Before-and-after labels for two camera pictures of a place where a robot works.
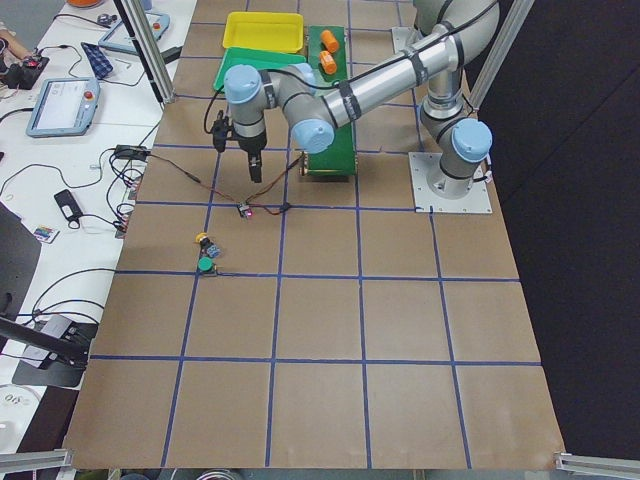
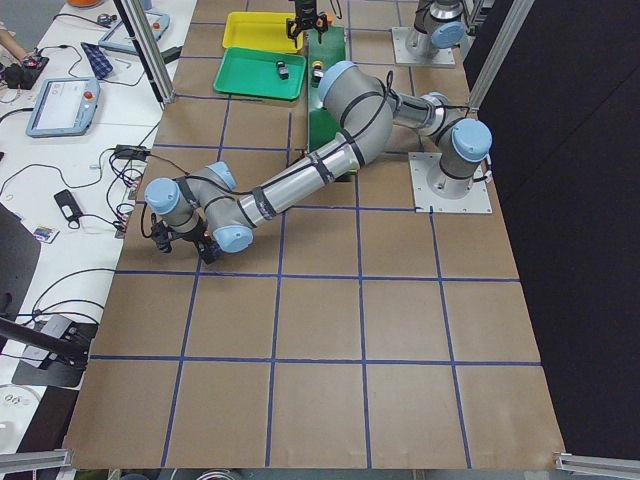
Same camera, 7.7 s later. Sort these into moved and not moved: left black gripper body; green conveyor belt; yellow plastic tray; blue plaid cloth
Moved: left black gripper body
Not moved: yellow plastic tray; green conveyor belt; blue plaid cloth
